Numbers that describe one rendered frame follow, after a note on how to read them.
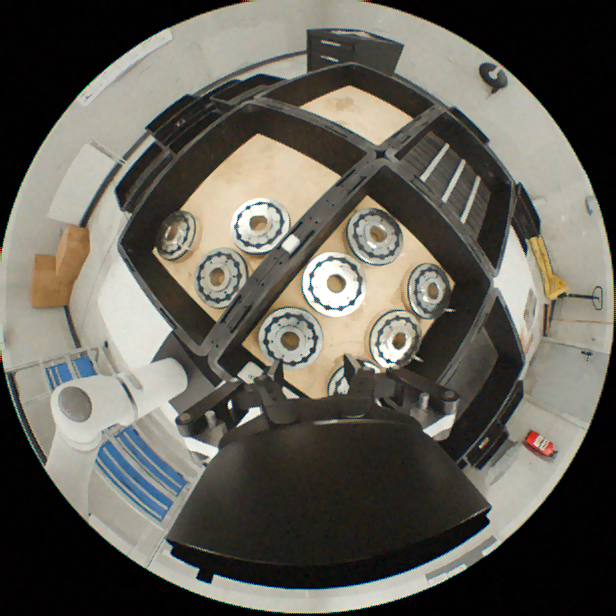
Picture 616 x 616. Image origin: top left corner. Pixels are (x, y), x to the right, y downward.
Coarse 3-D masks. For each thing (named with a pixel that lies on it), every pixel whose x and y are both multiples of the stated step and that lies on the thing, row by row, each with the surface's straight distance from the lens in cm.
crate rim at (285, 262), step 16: (384, 160) 32; (368, 176) 29; (400, 176) 32; (352, 192) 26; (416, 192) 32; (336, 208) 25; (432, 208) 32; (320, 224) 23; (448, 224) 33; (304, 240) 24; (464, 240) 34; (288, 256) 22; (480, 256) 37; (272, 272) 22; (256, 288) 22; (256, 304) 22; (480, 304) 37; (240, 320) 25; (480, 320) 36; (224, 336) 24; (464, 336) 34; (224, 368) 26; (448, 368) 33
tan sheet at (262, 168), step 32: (256, 160) 44; (288, 160) 43; (224, 192) 42; (256, 192) 39; (288, 192) 37; (320, 192) 37; (224, 224) 38; (160, 256) 46; (192, 256) 40; (192, 288) 39
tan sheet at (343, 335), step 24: (336, 240) 34; (408, 240) 39; (408, 264) 38; (288, 288) 32; (336, 288) 32; (384, 288) 35; (312, 312) 32; (360, 312) 33; (288, 336) 32; (336, 336) 33; (360, 336) 34; (264, 360) 34; (336, 360) 34; (312, 384) 35
